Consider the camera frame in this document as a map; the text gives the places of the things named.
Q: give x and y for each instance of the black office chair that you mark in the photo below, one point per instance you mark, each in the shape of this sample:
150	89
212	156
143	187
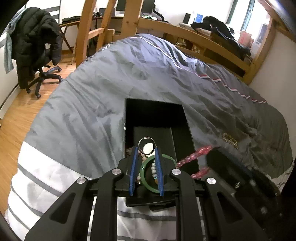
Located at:
44	74

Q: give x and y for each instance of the wooden bed ladder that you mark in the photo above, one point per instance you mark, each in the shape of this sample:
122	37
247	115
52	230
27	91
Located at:
85	34

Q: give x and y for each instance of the wooden folding table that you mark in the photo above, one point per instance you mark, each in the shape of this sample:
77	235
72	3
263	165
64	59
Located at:
69	34

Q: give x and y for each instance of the black computer monitor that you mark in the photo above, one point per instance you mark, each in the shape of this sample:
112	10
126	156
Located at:
129	5

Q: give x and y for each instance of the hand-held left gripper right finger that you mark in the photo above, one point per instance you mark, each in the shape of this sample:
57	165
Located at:
160	172

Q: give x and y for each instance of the wooden bed frame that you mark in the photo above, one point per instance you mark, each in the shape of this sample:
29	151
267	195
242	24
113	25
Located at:
185	32

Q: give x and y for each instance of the light blue shirt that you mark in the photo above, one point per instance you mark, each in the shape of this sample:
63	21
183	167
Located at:
8	53

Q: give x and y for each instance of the green jade bangle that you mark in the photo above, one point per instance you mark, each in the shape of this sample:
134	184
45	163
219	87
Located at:
145	178

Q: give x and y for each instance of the pink box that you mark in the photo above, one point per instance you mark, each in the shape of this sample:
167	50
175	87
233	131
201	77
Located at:
245	37

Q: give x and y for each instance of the pile of dark clothes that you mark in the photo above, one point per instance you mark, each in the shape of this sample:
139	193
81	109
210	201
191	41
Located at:
222	30

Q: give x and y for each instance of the black cardboard box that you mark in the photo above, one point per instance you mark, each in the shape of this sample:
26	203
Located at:
180	139

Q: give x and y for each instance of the black puffer jacket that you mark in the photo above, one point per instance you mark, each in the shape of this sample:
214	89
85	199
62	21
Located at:
32	39

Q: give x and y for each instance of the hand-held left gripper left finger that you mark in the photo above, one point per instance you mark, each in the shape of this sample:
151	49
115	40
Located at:
133	172

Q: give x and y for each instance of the dark computer desk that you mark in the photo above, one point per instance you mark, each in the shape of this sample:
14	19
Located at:
118	23

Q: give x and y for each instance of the black speaker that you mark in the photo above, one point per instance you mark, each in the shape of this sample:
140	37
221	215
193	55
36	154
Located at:
186	18

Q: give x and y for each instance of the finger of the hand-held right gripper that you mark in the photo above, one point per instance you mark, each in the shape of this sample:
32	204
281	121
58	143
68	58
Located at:
224	176
229	160

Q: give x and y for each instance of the checkered bed sheet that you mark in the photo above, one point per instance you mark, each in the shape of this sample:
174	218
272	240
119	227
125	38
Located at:
97	52

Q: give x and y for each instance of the grey and white striped duvet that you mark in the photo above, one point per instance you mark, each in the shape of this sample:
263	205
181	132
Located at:
92	115

